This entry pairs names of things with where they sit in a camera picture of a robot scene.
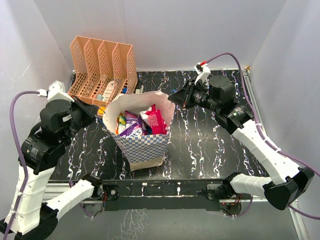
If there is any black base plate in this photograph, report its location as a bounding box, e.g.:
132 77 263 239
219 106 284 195
74 178 243 213

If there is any pink chips bag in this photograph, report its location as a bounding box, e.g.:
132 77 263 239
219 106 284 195
148 109 167 135

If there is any orange plastic file organizer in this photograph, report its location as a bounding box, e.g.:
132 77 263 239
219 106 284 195
68 36 138 110

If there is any grey stapler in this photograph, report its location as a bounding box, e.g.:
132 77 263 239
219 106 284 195
134 80 144 94

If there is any purple Fox's candy bag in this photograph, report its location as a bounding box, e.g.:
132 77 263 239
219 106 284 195
119 111 147 138

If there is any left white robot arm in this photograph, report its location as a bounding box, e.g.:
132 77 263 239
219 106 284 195
0 96 104 240

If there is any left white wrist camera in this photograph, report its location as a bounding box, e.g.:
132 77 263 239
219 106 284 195
37 81 75 103

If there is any blue checkered paper bag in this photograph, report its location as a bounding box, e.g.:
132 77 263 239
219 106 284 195
102 91 176 171

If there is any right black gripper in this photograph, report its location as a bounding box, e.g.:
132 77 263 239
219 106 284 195
168 79 221 113

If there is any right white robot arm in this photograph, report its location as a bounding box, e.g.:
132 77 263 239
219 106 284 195
168 75 315 210

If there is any small pink snack packet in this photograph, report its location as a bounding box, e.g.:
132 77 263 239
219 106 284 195
139 104 156 125

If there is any white bottle in organizer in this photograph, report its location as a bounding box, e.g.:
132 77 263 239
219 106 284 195
102 80 115 102

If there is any aluminium frame rail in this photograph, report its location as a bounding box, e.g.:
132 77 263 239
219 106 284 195
44 181 300 208

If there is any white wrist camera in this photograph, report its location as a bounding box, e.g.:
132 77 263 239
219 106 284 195
194 61 211 84
37 81 75 103

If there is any rainbow candy bag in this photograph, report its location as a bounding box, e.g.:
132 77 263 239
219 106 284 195
115 113 126 135

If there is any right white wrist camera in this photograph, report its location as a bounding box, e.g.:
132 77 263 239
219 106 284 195
194 61 211 84

